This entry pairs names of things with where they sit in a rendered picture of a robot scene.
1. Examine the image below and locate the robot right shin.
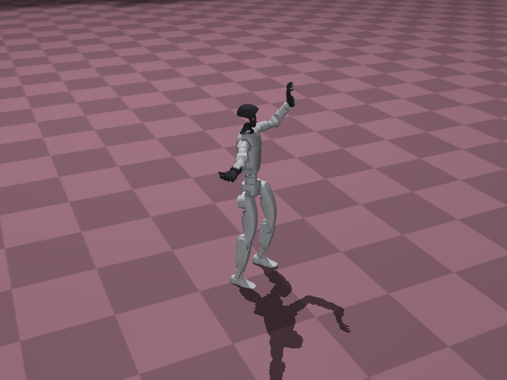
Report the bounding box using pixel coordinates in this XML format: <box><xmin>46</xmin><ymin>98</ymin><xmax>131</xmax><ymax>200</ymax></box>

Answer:
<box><xmin>235</xmin><ymin>237</ymin><xmax>252</xmax><ymax>280</ymax></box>

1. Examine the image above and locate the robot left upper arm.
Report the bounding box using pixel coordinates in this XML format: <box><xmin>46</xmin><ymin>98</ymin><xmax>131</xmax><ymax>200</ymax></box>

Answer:
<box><xmin>255</xmin><ymin>116</ymin><xmax>281</xmax><ymax>132</ymax></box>

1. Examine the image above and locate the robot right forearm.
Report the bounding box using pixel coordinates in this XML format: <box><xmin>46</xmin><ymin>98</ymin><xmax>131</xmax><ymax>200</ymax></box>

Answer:
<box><xmin>233</xmin><ymin>154</ymin><xmax>246</xmax><ymax>172</ymax></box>

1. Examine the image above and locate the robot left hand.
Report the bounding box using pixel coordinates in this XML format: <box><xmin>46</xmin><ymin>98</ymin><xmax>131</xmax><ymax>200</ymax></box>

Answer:
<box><xmin>286</xmin><ymin>82</ymin><xmax>295</xmax><ymax>107</ymax></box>

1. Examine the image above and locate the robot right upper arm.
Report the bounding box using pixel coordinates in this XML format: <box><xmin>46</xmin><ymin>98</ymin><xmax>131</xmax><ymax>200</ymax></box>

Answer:
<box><xmin>237</xmin><ymin>139</ymin><xmax>252</xmax><ymax>163</ymax></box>

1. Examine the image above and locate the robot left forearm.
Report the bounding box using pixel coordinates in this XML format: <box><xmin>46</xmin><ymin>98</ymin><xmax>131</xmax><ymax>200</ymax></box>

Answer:
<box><xmin>273</xmin><ymin>98</ymin><xmax>296</xmax><ymax>119</ymax></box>

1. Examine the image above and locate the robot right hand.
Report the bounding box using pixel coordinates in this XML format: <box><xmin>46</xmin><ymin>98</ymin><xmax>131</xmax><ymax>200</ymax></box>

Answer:
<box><xmin>218</xmin><ymin>166</ymin><xmax>242</xmax><ymax>182</ymax></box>

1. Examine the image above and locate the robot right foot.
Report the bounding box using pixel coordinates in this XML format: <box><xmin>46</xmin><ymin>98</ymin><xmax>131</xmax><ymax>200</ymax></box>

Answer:
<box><xmin>230</xmin><ymin>275</ymin><xmax>256</xmax><ymax>289</ymax></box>

